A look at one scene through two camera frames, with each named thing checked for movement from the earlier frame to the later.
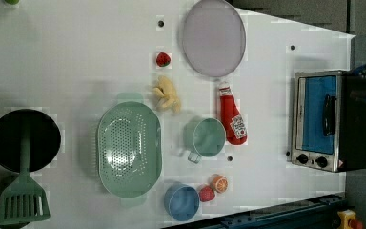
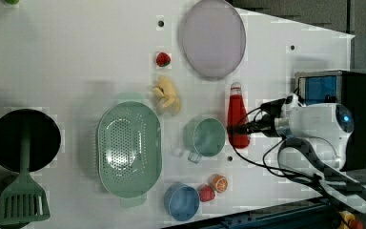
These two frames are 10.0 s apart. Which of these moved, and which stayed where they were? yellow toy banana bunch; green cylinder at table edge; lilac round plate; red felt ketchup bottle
Moved: red felt ketchup bottle
Stayed: lilac round plate; green cylinder at table edge; yellow toy banana bunch
